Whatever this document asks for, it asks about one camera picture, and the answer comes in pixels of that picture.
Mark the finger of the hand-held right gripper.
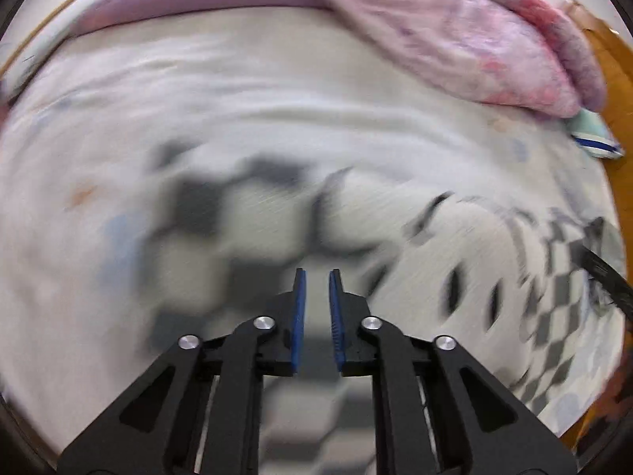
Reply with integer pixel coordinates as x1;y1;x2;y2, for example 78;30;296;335
576;243;633;318

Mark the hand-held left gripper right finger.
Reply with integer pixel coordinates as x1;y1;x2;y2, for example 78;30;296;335
329;268;578;475

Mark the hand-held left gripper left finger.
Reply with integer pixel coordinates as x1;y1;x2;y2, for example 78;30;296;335
57;267;307;475

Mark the grey white checkered sweater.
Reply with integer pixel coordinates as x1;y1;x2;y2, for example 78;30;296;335
143;139;625;475

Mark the teal striped cloth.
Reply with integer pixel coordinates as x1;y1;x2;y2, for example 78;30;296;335
568;108;625;160

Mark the white fleece bed blanket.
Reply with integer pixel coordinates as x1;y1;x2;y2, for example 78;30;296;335
0;5;629;456

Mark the pink floral quilt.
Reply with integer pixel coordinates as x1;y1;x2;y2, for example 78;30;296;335
292;0;608;120

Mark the curved wooden frame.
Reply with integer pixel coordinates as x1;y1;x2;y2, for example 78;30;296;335
0;0;136;81

